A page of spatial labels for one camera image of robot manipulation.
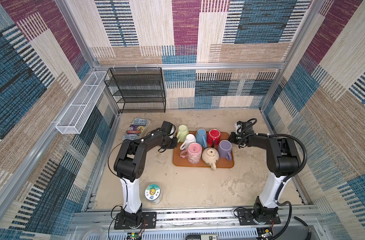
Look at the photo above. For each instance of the blue dotted mug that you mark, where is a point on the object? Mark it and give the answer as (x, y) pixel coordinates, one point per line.
(201, 138)

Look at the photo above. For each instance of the light green mug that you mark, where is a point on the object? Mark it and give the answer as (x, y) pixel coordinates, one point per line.
(182, 133)

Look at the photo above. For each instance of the paperback book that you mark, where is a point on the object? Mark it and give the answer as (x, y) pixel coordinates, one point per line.
(137, 129)

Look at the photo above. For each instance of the purple mug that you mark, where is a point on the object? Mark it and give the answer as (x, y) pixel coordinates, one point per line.
(224, 149)

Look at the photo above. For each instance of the beige ceramic teapot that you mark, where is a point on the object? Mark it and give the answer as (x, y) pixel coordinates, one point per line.
(210, 156)

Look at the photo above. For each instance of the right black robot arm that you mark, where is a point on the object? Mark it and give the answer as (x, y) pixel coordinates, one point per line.
(282, 160)

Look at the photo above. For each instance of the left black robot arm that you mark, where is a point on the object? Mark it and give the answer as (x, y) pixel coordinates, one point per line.
(130, 165)

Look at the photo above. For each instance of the white wire mesh basket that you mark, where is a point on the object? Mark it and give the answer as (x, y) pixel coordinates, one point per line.
(81, 107)

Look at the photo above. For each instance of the black wire shelf rack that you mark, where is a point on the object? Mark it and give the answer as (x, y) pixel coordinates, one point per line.
(137, 90)

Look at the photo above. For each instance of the white mug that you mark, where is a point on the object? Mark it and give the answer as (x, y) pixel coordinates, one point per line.
(189, 139)

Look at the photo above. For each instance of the red mug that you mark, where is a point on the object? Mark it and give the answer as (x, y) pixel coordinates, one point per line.
(213, 138)

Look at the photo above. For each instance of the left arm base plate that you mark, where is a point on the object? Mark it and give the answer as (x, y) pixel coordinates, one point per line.
(146, 219)

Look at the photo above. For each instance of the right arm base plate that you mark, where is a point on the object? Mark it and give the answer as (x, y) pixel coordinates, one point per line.
(264, 216)

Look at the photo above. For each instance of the pink ghost mug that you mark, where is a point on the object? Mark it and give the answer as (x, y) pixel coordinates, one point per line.
(192, 153)

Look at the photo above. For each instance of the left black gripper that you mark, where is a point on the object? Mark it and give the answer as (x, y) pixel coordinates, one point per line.
(174, 145)

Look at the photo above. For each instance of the brown plastic tray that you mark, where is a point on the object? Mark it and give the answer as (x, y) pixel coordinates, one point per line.
(183, 162)

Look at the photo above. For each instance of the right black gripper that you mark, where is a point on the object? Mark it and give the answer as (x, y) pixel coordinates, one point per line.
(231, 138)

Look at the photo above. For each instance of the clear jar green lid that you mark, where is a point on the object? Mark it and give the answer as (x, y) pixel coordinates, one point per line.
(153, 193)

